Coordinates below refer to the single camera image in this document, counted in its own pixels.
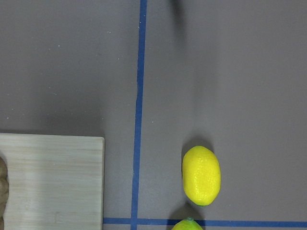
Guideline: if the bread slice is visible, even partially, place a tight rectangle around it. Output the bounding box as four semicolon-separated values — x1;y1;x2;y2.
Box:
0;158;9;230

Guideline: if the yellow toy lemon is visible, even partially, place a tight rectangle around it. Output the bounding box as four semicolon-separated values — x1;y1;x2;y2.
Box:
182;146;221;206

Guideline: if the wooden cutting board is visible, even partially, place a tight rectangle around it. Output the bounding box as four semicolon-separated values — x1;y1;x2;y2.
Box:
0;133;105;230

